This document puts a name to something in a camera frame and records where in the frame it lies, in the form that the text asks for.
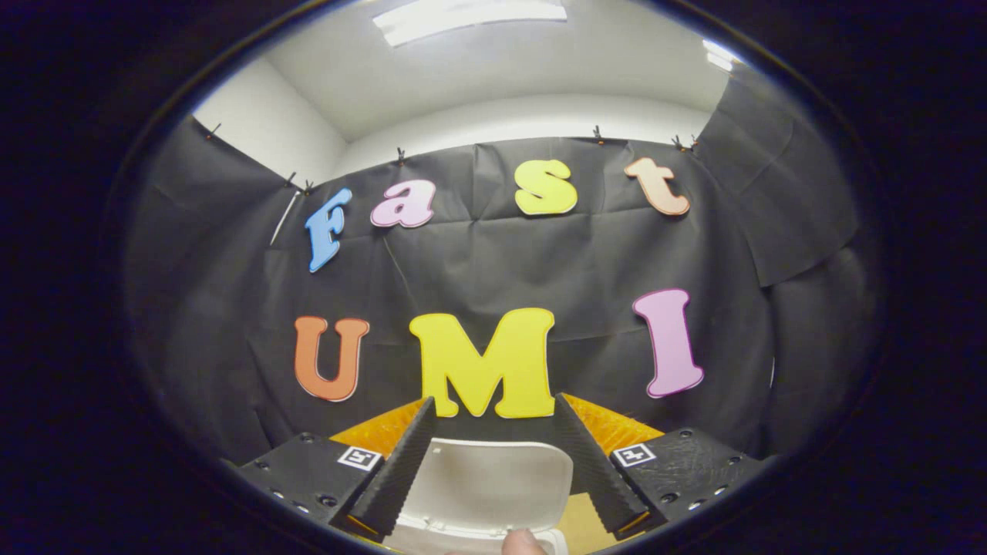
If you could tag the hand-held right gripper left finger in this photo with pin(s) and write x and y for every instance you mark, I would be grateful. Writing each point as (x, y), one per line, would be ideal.
(397, 478)

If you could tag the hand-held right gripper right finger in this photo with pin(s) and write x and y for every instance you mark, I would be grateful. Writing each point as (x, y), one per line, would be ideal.
(597, 470)

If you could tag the white desktop garbage bin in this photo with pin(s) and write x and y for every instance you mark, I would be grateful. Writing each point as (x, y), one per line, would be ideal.
(486, 486)

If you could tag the wooden desktop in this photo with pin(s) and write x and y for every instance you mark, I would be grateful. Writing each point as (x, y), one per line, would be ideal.
(580, 528)

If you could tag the black backdrop cloth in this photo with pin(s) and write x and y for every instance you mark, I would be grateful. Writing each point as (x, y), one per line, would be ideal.
(540, 254)

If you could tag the small ceiling light panel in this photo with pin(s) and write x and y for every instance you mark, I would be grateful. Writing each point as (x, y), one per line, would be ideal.
(721, 55)

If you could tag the long ceiling light panel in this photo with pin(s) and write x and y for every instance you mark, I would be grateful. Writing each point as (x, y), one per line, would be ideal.
(470, 19)

